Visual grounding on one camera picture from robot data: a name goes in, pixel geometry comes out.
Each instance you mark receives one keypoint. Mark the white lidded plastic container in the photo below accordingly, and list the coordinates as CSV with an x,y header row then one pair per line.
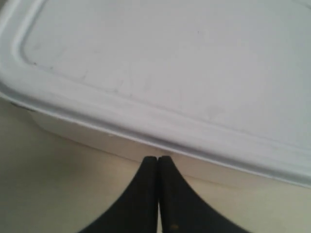
x,y
225,81

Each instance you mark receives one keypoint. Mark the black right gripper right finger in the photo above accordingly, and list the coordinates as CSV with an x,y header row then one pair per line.
x,y
182,210

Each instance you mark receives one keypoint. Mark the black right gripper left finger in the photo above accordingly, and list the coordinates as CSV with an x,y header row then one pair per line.
x,y
136,210

